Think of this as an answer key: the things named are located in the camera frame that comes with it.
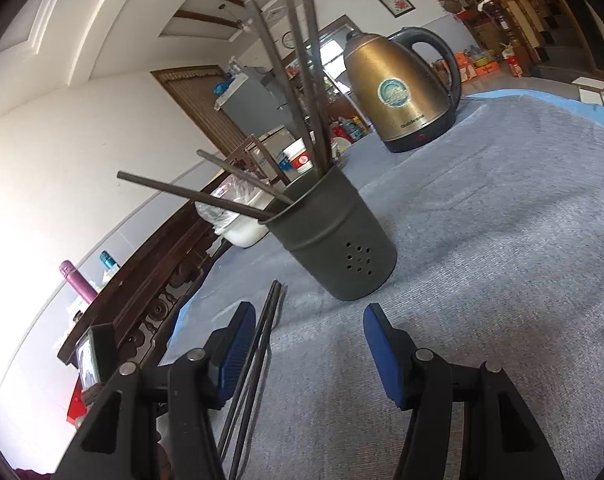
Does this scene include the wooden staircase railing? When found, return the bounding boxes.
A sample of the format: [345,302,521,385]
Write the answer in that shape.
[481,0,604,77]

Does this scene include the dark metal chopstick holder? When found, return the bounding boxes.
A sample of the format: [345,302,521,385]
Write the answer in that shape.
[258,163,399,302]

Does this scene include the carved wooden sideboard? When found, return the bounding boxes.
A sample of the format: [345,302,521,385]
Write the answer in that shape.
[56,199,279,377]

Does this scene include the grey refrigerator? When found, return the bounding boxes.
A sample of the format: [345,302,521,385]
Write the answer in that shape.
[214,65,304,137]

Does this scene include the pile of dark chopsticks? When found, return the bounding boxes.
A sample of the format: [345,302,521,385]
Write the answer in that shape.
[216,280,284,480]

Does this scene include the clear plastic bag with tins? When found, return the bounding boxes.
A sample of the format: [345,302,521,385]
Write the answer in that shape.
[195,174,279,234]

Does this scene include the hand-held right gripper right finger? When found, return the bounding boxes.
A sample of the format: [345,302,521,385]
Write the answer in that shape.
[363,304,565,480]

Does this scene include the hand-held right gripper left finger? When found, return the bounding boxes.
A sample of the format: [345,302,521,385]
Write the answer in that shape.
[57,301,257,480]

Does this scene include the wooden armchair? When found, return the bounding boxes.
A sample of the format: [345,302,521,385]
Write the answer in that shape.
[216,133,291,187]

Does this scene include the grey tablecloth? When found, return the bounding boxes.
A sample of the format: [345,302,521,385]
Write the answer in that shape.
[154,94,604,480]

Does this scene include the purple thermos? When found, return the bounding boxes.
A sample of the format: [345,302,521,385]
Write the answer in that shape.
[59,259,98,305]

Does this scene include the red paper bag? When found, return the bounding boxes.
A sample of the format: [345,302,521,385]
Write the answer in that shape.
[66,377,104,432]

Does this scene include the bottles on the floor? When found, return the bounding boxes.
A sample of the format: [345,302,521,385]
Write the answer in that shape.
[331,114,371,144]

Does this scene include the white basin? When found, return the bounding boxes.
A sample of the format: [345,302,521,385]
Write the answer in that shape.
[216,194,271,249]

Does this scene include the small white stool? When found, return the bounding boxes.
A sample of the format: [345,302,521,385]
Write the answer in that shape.
[571,75,604,109]

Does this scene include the orange cardboard box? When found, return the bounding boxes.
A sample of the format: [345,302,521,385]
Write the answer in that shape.
[456,47,504,82]

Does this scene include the white chest freezer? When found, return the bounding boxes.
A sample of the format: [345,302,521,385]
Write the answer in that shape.
[258,127,294,152]

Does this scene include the light blue table cover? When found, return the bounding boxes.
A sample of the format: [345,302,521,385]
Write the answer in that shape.
[168,87,604,356]

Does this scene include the brown wooden door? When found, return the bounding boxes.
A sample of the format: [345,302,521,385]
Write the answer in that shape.
[150,64,249,159]

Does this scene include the gold electric kettle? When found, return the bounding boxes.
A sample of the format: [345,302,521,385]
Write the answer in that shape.
[342,26,463,155]

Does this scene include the dark metal chopstick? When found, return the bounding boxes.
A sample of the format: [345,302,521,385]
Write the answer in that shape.
[284,0,328,173]
[302,0,333,171]
[196,149,296,206]
[244,0,328,176]
[116,170,274,222]

